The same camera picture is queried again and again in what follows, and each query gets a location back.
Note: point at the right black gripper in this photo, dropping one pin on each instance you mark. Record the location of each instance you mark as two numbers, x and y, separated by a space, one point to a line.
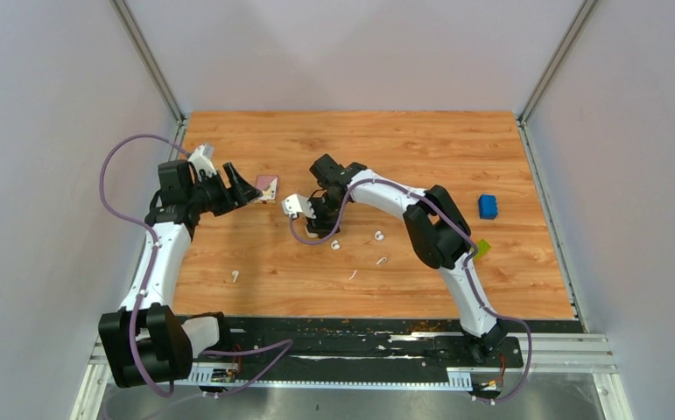
320 225

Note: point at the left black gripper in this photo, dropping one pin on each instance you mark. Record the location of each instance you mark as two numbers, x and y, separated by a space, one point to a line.
247 193

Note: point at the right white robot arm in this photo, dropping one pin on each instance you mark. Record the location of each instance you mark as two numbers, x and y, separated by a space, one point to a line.
439 236

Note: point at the blue object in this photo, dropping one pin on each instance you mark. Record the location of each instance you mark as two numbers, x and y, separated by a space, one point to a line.
487 207

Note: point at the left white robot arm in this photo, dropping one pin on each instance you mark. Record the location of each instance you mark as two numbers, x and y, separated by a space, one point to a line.
144 341

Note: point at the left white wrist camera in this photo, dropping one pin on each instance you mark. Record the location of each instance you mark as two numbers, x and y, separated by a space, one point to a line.
201 159

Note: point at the playing card box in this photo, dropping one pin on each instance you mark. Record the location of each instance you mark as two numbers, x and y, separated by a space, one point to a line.
267 185

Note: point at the green building block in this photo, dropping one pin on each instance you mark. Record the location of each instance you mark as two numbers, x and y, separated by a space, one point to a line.
483 248

